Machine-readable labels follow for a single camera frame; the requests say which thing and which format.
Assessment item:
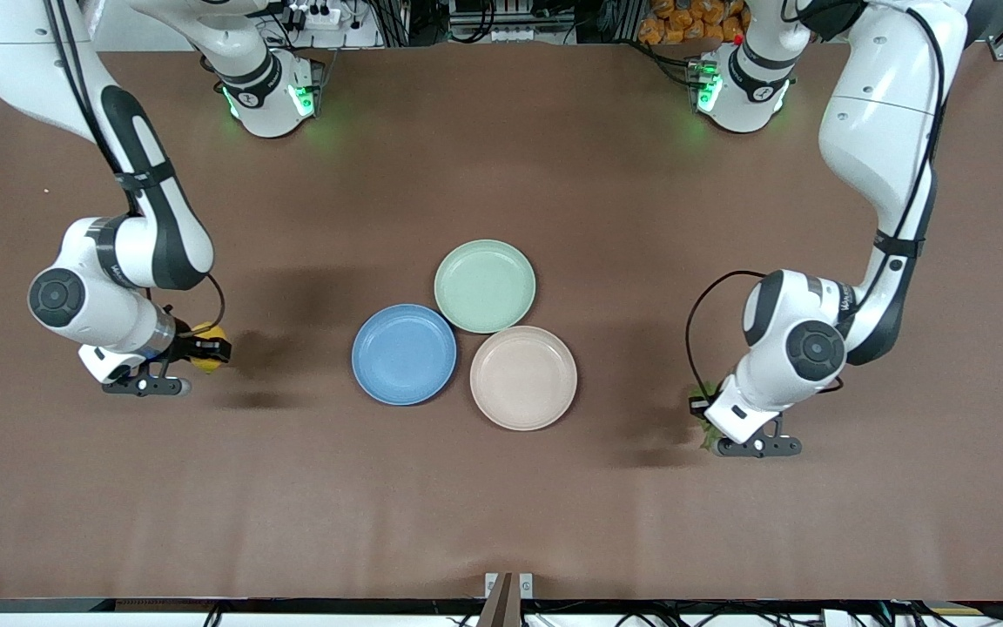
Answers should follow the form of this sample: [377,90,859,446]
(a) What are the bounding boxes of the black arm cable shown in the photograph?
[42,0,227,330]
[685,0,946,403]

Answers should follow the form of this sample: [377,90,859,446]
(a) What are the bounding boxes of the beige round plate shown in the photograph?
[469,326,579,432]

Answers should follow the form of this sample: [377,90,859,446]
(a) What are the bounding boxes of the pile of orange fruits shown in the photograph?
[638,0,751,46]

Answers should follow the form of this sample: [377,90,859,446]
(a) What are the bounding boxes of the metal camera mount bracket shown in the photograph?
[477,572,535,627]

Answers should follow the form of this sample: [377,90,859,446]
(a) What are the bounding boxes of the white power strip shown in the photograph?
[279,3,347,32]

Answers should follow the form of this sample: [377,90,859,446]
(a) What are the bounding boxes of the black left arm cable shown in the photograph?
[685,0,946,403]

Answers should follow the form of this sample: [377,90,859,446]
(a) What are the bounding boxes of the yellow lemon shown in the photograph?
[189,321,230,374]

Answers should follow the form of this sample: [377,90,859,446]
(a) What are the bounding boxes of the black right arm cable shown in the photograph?
[42,0,227,330]

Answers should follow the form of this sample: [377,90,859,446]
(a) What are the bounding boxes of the black left base cables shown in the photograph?
[630,38,704,90]

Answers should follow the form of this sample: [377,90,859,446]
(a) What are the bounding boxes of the blue round plate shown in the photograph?
[351,303,459,407]

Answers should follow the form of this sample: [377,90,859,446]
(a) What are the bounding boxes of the green lettuce leaf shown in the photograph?
[697,381,724,455]

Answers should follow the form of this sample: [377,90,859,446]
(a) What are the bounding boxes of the green round plate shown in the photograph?
[434,239,537,334]

